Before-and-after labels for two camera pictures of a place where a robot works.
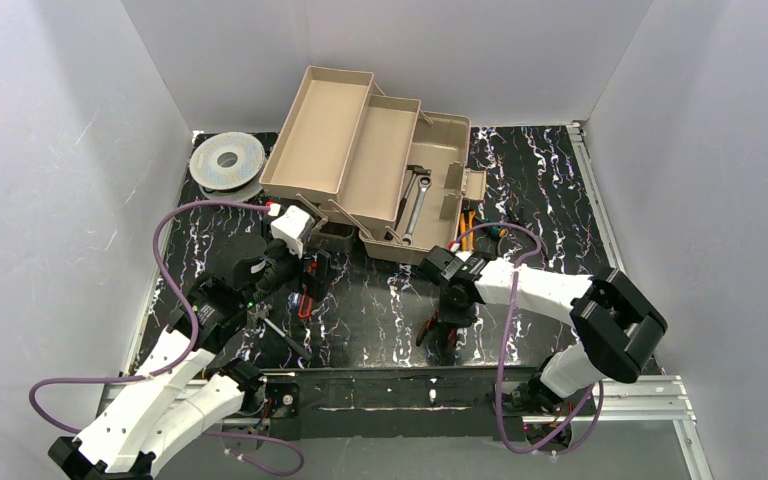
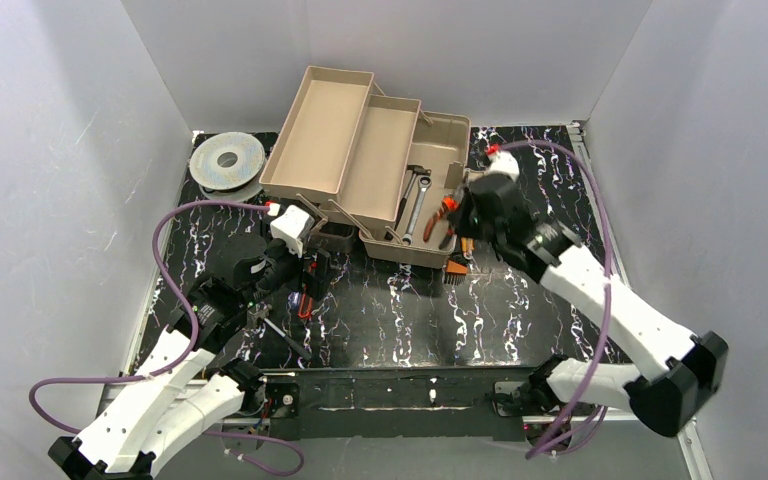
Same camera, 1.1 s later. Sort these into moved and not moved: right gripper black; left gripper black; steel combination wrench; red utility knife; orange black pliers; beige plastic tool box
Moved: right gripper black; orange black pliers
Not moved: steel combination wrench; red utility knife; left gripper black; beige plastic tool box
